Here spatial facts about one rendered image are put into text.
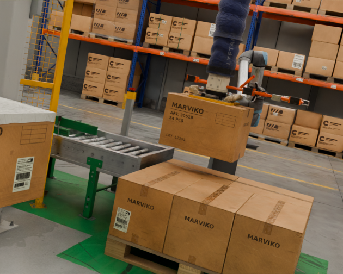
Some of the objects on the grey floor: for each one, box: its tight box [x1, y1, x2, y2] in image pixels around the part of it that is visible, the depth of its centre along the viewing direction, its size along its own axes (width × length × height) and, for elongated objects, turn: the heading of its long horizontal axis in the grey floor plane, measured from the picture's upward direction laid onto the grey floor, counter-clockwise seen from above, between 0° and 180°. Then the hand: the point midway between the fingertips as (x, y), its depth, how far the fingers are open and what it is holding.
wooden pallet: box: [104, 234, 302, 274], centre depth 327 cm, size 120×100×14 cm
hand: (254, 92), depth 339 cm, fingers open, 13 cm apart
